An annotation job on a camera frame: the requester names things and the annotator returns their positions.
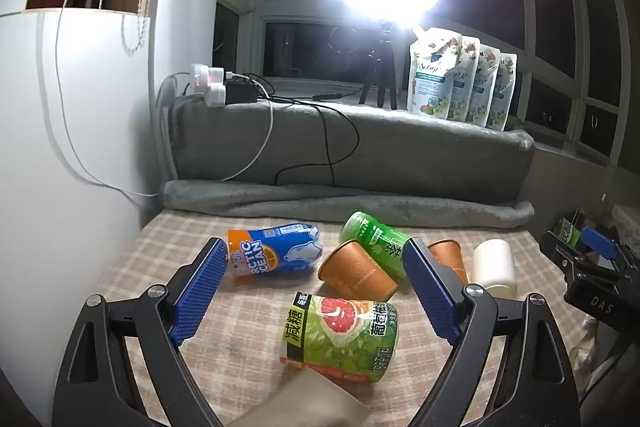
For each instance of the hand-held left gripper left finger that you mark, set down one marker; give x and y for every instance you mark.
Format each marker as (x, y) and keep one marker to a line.
(197, 292)

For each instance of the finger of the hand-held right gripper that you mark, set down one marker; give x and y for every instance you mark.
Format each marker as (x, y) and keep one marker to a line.
(597, 241)
(557, 249)

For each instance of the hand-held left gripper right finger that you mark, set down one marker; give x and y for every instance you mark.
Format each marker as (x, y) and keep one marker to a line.
(430, 292)

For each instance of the small brown paper cup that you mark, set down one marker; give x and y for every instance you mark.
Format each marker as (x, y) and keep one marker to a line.
(447, 257)

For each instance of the white cup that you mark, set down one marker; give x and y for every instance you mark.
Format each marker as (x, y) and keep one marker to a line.
(492, 267)

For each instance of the large brown paper cup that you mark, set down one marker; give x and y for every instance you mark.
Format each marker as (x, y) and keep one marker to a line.
(350, 272)

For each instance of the blue and orange cup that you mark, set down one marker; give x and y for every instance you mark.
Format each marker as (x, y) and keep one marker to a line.
(280, 252)

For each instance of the green grapefruit print cup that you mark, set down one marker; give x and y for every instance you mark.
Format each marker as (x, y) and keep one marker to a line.
(340, 337)

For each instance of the green packet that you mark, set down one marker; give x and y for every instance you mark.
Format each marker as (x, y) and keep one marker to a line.
(567, 229)

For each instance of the crumpled white plastic bag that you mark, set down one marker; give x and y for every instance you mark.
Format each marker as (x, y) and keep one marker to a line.
(586, 352)

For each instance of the plaid tablecloth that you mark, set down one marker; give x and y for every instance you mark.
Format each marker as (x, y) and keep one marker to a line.
(250, 322)

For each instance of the rolled grey blanket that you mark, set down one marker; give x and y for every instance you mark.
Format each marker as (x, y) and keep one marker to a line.
(350, 204)

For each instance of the beige cloth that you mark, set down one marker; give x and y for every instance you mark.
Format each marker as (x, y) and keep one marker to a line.
(305, 402)

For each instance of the white refill pouch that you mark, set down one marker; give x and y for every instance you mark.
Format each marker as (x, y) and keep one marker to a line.
(430, 77)
(487, 87)
(467, 82)
(505, 92)

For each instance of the black power adapter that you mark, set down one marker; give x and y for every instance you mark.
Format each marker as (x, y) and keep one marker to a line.
(240, 92)

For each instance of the white power strip with plugs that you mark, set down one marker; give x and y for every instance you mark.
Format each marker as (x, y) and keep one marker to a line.
(207, 79)

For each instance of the black tripod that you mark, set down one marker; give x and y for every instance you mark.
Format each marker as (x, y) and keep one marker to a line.
(382, 77)

